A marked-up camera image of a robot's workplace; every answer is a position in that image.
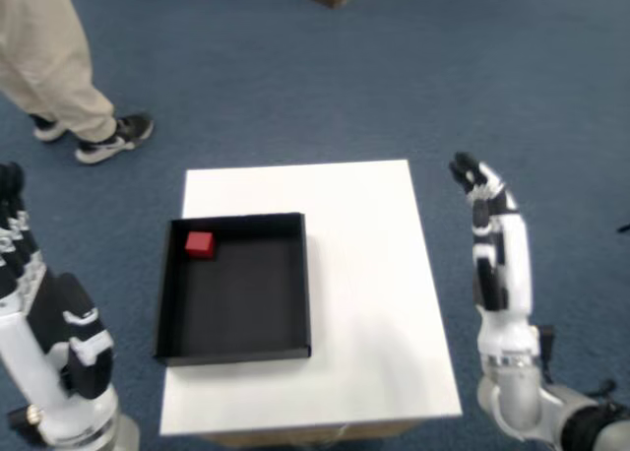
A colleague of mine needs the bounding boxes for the person in beige trousers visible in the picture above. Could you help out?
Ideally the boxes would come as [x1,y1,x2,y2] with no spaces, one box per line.
[0,0,118,144]

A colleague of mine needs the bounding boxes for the white square table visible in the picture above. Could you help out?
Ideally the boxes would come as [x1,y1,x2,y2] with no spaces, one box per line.
[158,159,464,446]

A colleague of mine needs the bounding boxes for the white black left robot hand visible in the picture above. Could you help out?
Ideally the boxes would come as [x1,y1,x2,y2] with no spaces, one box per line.
[0,161,120,445]

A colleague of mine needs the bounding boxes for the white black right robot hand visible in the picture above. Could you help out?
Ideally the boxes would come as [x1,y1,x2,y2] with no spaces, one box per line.
[447,151,539,367]

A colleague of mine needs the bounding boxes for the black open box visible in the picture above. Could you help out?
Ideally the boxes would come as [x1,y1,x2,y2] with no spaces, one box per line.
[152,212,314,367]

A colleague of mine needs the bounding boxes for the black white sneaker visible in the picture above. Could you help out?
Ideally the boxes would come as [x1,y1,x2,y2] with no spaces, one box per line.
[75,113,155,165]
[30,114,68,142]

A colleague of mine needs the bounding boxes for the black left wrist plug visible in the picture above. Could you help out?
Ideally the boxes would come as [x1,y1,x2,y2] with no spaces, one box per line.
[5,406,43,440]

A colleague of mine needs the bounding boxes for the red cube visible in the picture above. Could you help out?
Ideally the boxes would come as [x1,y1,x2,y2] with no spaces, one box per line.
[184,230,217,260]

